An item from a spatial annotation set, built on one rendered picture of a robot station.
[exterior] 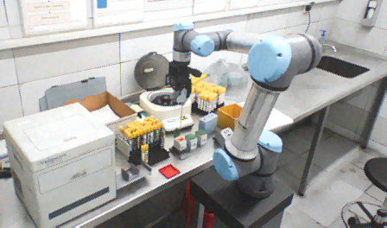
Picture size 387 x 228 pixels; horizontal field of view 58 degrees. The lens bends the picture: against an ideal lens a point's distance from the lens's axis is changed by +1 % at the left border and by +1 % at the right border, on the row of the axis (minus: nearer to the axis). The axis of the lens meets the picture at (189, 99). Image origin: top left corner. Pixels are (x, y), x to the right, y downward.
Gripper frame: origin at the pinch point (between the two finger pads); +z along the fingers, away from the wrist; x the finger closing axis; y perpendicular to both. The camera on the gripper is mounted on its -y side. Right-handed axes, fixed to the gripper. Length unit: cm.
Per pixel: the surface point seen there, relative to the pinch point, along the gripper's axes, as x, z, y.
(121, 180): 3.6, 22.8, 33.7
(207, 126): -1.5, 20.3, -20.4
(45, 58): -57, -9, 34
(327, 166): 9, 114, -178
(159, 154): -2.9, 24.8, 9.3
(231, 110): -5.9, 20.5, -43.8
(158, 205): -28, 87, -13
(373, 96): 9, 62, -241
